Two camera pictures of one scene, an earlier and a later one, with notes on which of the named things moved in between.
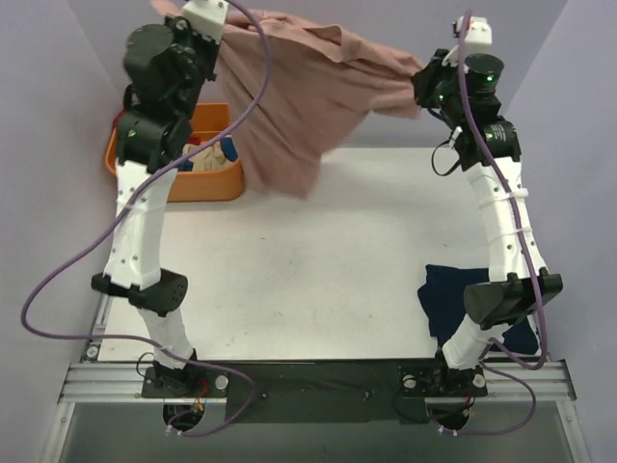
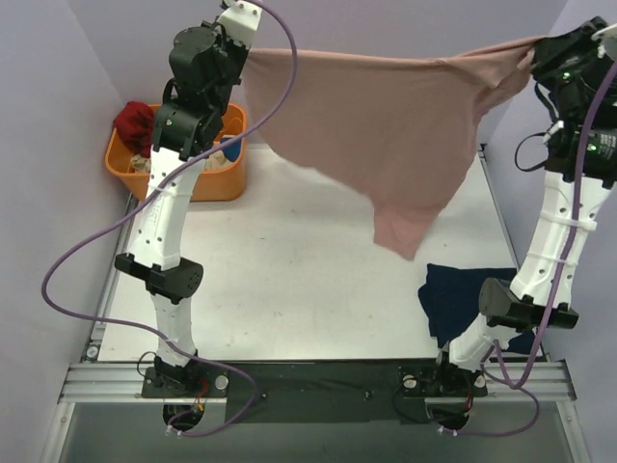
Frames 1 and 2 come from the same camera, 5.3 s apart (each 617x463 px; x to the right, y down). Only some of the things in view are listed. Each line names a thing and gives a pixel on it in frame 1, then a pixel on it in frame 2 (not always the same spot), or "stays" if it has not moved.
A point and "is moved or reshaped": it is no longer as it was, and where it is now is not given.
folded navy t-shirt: (443, 297) stays
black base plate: (316, 391) stays
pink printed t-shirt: (319, 85) is moved or reshaped
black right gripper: (423, 80) to (544, 53)
